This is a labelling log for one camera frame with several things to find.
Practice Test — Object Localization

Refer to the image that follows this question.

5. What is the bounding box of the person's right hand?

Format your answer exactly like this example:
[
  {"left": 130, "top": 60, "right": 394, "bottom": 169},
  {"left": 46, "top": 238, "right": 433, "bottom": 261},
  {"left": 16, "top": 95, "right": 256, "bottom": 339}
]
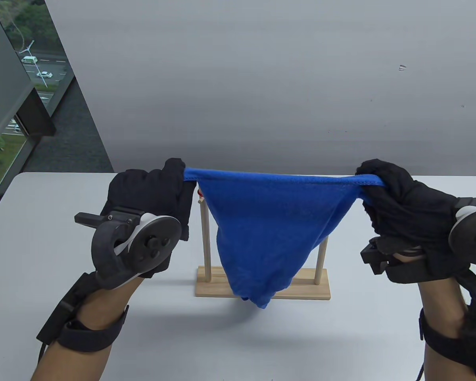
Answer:
[{"left": 356, "top": 159, "right": 472, "bottom": 283}]

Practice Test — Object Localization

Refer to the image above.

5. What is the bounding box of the person's left hand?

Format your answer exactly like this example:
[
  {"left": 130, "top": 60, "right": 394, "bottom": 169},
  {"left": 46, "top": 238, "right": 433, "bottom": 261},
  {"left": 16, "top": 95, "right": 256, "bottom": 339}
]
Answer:
[{"left": 101, "top": 158, "right": 197, "bottom": 280}]

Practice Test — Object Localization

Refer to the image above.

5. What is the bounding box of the wooden rack with posts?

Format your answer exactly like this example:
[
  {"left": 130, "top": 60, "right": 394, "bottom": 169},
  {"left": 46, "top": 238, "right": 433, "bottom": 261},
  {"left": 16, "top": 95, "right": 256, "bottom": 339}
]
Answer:
[{"left": 195, "top": 198, "right": 331, "bottom": 300}]

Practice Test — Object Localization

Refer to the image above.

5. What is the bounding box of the blue towel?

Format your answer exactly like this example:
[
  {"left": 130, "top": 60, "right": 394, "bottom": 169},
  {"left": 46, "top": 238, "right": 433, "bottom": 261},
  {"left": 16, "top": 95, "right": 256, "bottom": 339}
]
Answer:
[{"left": 182, "top": 167, "right": 386, "bottom": 309}]

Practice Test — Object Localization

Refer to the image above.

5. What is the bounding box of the person's left forearm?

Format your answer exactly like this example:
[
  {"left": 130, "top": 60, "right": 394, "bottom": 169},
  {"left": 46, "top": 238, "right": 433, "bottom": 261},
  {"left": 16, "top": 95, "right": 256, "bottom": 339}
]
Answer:
[{"left": 31, "top": 274, "right": 145, "bottom": 381}]

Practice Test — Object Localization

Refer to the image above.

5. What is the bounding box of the black hand controller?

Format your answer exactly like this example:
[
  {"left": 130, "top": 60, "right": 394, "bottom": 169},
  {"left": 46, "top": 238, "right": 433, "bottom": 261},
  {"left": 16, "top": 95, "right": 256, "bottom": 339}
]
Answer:
[
  {"left": 448, "top": 197, "right": 476, "bottom": 278},
  {"left": 74, "top": 212, "right": 182, "bottom": 290}
]

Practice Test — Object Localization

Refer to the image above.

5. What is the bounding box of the labelled black wrist box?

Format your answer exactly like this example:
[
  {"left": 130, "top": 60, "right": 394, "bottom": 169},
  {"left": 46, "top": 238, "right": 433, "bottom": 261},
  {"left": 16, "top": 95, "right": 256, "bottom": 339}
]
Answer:
[{"left": 418, "top": 278, "right": 476, "bottom": 381}]

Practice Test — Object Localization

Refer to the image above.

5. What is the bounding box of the glass window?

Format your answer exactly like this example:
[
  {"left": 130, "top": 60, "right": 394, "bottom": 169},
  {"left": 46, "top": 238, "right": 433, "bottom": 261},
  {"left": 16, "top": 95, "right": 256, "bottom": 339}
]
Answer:
[{"left": 0, "top": 0, "right": 75, "bottom": 199}]

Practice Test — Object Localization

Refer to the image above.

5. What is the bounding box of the grey column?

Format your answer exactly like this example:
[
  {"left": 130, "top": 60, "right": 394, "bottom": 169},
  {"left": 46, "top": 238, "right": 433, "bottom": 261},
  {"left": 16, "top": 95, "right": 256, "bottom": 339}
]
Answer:
[{"left": 0, "top": 0, "right": 57, "bottom": 157}]

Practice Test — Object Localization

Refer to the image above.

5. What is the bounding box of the black wrist box with strap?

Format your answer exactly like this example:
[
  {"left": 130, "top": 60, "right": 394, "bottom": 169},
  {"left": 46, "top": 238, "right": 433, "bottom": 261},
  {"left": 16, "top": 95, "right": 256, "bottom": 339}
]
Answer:
[{"left": 36, "top": 272, "right": 129, "bottom": 354}]

